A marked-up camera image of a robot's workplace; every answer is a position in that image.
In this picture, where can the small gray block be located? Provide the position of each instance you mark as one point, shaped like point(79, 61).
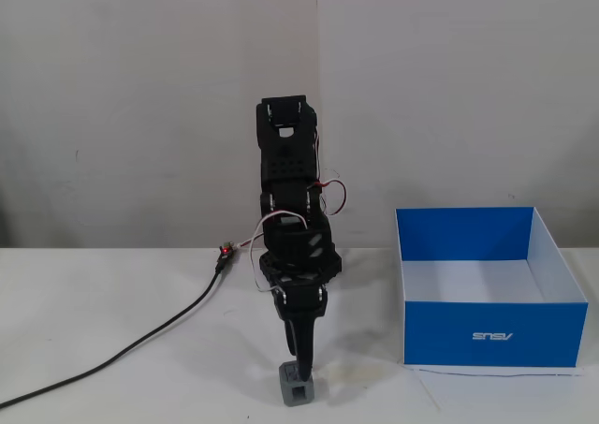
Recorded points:
point(297, 392)

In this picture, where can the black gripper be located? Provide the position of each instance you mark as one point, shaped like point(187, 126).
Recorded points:
point(301, 302)

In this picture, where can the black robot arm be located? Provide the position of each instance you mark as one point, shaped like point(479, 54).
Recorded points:
point(285, 162)

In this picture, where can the blue and white cardboard box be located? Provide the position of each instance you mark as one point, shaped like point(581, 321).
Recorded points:
point(491, 332)

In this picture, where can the small controller board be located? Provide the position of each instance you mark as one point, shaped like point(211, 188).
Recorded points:
point(225, 252)

